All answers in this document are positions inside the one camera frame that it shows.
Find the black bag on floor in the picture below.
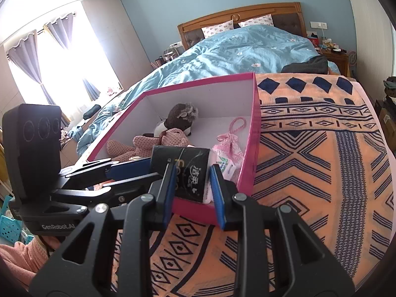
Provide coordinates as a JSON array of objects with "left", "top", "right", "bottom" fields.
[{"left": 376, "top": 77, "right": 396, "bottom": 130}]

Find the brown koala plush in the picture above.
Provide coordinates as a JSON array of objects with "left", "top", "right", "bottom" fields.
[{"left": 154, "top": 103, "right": 199, "bottom": 137}]

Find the pink knitted rabbit plush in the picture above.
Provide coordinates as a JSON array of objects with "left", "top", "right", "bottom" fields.
[{"left": 107, "top": 127, "right": 194, "bottom": 163}]

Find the person's left forearm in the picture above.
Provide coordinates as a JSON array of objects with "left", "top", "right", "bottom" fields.
[{"left": 0, "top": 238, "right": 62, "bottom": 282}]

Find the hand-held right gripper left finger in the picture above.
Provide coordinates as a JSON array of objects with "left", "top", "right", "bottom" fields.
[{"left": 29, "top": 156, "right": 174, "bottom": 297}]

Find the wooden nightstand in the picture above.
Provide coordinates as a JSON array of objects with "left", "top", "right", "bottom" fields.
[{"left": 320, "top": 49, "right": 350, "bottom": 76}]

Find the blue floral duvet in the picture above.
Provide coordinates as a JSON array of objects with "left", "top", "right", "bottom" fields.
[{"left": 76, "top": 25, "right": 339, "bottom": 158}]

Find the group of cosmetic bottles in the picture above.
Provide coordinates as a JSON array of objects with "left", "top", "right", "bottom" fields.
[{"left": 150, "top": 48, "right": 180, "bottom": 68}]

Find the orange and navy patterned blanket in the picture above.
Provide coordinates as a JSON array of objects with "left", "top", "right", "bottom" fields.
[{"left": 76, "top": 73, "right": 396, "bottom": 297}]

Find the floral tissue pack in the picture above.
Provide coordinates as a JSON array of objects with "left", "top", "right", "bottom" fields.
[{"left": 210, "top": 148, "right": 238, "bottom": 181}]

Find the blue plastic basket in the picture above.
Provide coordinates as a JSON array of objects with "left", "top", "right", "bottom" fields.
[{"left": 0, "top": 215, "right": 24, "bottom": 243}]

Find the pink satin drawstring pouch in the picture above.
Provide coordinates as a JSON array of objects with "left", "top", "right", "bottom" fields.
[{"left": 216, "top": 117, "right": 248, "bottom": 164}]

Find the white pillow with pink print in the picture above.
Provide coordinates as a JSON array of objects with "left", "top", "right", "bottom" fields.
[
  {"left": 201, "top": 19, "right": 234, "bottom": 39},
  {"left": 238, "top": 14, "right": 274, "bottom": 28}
]

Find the purple curtain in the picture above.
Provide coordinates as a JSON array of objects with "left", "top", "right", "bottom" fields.
[
  {"left": 43, "top": 12, "right": 101, "bottom": 101},
  {"left": 7, "top": 31, "right": 58, "bottom": 106}
]

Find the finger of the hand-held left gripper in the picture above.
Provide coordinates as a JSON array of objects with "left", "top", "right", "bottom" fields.
[
  {"left": 60, "top": 158, "right": 152, "bottom": 181},
  {"left": 51, "top": 173, "right": 163, "bottom": 209}
]

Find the pink cardboard box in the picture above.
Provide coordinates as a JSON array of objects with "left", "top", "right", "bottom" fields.
[{"left": 85, "top": 72, "right": 263, "bottom": 226}]

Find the black tissue packet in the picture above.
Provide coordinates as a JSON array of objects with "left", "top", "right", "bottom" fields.
[{"left": 150, "top": 145, "right": 215, "bottom": 205}]

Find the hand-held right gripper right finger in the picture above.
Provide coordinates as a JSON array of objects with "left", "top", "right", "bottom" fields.
[{"left": 209, "top": 163, "right": 355, "bottom": 297}]

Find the dark cloth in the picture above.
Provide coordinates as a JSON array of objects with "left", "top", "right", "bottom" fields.
[{"left": 281, "top": 55, "right": 329, "bottom": 75}]

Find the dark bag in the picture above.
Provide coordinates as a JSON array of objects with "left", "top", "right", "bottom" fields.
[{"left": 83, "top": 104, "right": 102, "bottom": 120}]

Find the wooden headboard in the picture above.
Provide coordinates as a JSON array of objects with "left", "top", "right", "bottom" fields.
[{"left": 177, "top": 1, "right": 307, "bottom": 51}]

